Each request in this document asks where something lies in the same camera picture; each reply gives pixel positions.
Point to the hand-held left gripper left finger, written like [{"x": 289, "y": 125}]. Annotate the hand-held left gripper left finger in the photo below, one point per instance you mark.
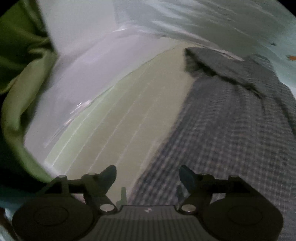
[{"x": 109, "y": 176}]

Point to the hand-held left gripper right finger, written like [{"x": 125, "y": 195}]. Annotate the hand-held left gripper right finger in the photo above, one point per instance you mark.
[{"x": 187, "y": 179}]

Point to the plaid button shirt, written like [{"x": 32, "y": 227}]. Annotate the plaid button shirt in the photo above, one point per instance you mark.
[{"x": 219, "y": 127}]

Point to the clear plastic sheet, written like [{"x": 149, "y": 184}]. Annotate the clear plastic sheet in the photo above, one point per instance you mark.
[{"x": 81, "y": 76}]

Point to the green curtain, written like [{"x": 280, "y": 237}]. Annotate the green curtain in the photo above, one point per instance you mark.
[{"x": 18, "y": 69}]

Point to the white panel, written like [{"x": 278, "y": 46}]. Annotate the white panel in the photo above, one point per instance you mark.
[{"x": 76, "y": 23}]

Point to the light blue carrot-print sheet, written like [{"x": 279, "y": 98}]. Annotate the light blue carrot-print sheet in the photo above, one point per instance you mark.
[{"x": 208, "y": 20}]

